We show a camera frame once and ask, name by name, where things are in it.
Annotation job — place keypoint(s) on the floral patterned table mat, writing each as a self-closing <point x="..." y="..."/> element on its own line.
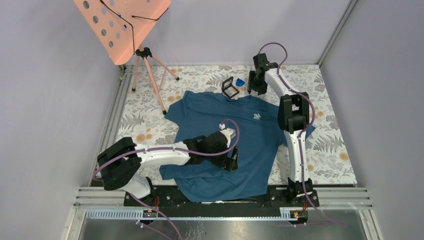
<point x="136" y="112"/>

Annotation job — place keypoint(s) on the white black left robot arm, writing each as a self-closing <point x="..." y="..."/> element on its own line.
<point x="118" y="165"/>

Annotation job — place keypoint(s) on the blue shirt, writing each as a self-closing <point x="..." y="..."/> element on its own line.
<point x="199" y="115"/>

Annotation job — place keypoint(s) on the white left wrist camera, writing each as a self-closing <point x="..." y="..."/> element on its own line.
<point x="229" y="133"/>

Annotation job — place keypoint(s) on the pink music stand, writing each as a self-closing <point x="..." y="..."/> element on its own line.
<point x="122" y="26"/>

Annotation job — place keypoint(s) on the white slotted cable duct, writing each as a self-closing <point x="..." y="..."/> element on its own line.
<point x="144" y="214"/>

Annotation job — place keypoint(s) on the small blue brooch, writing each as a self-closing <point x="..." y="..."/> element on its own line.
<point x="240" y="82"/>

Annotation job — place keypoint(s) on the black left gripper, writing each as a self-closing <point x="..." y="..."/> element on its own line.
<point x="230" y="163"/>

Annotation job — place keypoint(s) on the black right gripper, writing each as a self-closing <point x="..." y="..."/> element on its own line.
<point x="261" y="90"/>

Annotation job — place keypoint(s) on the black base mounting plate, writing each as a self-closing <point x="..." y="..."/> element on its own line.
<point x="169" y="199"/>

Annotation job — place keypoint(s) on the black square brooch box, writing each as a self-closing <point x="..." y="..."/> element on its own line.
<point x="228" y="89"/>

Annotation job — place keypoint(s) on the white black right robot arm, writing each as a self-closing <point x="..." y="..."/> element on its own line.
<point x="293" y="119"/>

